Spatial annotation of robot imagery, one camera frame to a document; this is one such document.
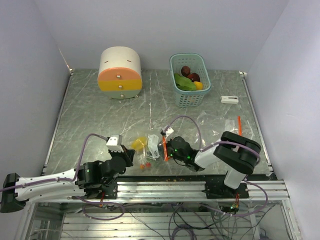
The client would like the zip bag with fruit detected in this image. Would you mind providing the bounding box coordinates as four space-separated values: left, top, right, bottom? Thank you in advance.
130 133 170 169

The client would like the zip bag with fake food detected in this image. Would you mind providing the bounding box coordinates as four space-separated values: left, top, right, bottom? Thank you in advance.
196 111 243 136

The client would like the green fake leafy vegetable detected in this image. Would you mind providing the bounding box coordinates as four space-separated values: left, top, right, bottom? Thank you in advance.
173 73 197 91

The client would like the orange fake fruit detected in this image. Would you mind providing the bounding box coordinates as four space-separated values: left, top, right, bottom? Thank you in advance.
193 81 203 91

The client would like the light blue plastic basket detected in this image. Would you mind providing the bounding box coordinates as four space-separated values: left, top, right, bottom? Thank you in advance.
169 53 212 107

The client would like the dark red fake fruit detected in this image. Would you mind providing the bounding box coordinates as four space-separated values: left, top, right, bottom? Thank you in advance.
180 65 191 77
187 72 201 82

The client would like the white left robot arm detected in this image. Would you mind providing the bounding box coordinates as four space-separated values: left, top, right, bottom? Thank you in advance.
0 147 136 213

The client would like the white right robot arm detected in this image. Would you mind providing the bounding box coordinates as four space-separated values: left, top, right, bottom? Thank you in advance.
162 131 261 198

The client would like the small white device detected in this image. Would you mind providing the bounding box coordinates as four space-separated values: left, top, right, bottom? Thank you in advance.
220 95 239 105

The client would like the round three-drawer cabinet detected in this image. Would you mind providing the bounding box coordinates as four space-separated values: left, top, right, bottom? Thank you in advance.
97 46 143 100

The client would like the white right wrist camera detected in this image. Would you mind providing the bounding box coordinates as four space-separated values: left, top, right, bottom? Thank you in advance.
160 125 174 138

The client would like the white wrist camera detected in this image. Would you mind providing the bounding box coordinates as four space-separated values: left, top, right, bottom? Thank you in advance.
160 125 174 138
106 134 124 153

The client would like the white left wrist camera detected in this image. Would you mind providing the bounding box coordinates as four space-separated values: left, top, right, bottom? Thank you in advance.
106 134 124 153

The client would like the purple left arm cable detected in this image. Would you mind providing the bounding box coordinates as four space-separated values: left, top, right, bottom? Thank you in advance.
0 133 110 193

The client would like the aluminium frame rail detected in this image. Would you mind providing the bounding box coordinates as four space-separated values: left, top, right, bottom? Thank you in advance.
27 178 288 203

